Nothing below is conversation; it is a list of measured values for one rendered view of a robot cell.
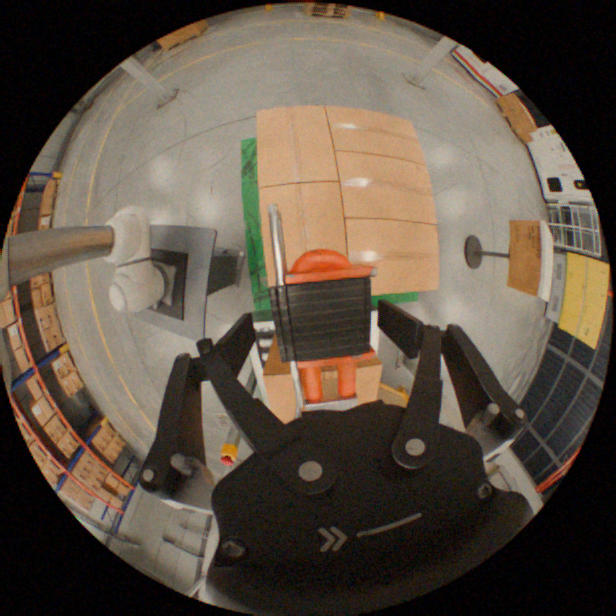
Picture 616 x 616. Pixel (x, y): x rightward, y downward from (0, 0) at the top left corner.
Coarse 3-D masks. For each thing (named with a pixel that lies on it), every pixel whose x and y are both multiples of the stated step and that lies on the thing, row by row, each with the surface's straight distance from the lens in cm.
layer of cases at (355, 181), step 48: (288, 144) 107; (336, 144) 109; (384, 144) 122; (288, 192) 92; (336, 192) 94; (384, 192) 104; (288, 240) 87; (336, 240) 88; (384, 240) 97; (432, 240) 116; (384, 288) 98; (432, 288) 118
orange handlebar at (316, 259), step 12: (312, 252) 15; (324, 252) 15; (336, 252) 16; (300, 264) 15; (312, 264) 15; (324, 264) 15; (336, 264) 15; (348, 264) 16; (312, 372) 19; (348, 372) 19; (312, 384) 20; (348, 384) 20; (312, 396) 21
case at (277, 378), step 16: (272, 352) 71; (272, 368) 61; (288, 368) 60; (336, 368) 59; (368, 368) 61; (272, 384) 61; (288, 384) 60; (368, 384) 66; (272, 400) 66; (288, 400) 66; (368, 400) 72; (288, 416) 72
